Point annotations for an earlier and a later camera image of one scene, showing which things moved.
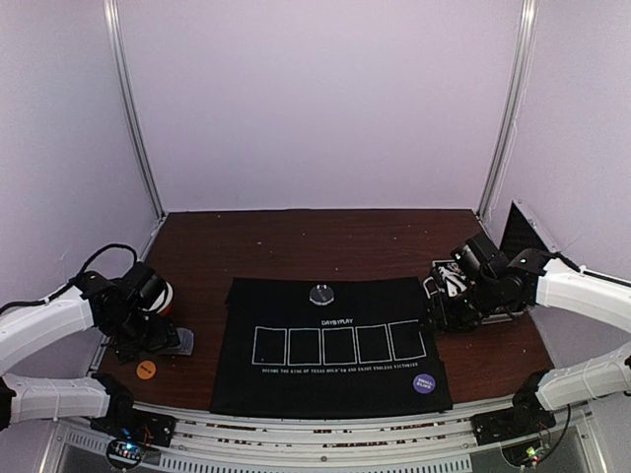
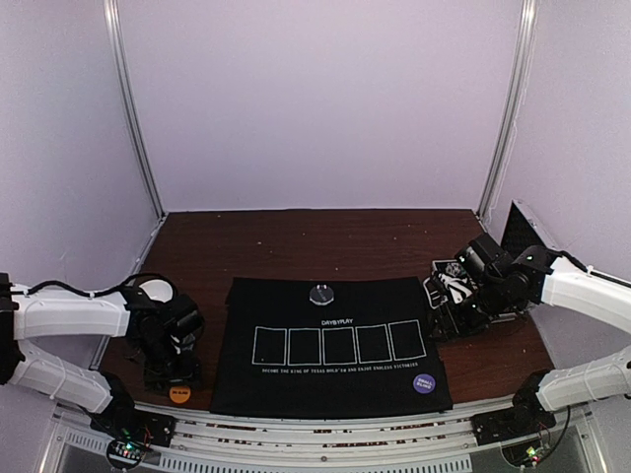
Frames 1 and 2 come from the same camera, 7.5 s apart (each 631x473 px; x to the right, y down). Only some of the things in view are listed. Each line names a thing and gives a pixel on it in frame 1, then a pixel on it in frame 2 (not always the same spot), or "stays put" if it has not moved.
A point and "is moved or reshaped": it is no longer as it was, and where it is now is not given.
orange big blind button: x=146 y=370 is moved or reshaped
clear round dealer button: x=321 y=295 stays put
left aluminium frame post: x=111 y=16 stays put
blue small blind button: x=424 y=382 stays put
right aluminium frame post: x=513 y=108 stays put
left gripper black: x=160 y=339 → x=188 y=373
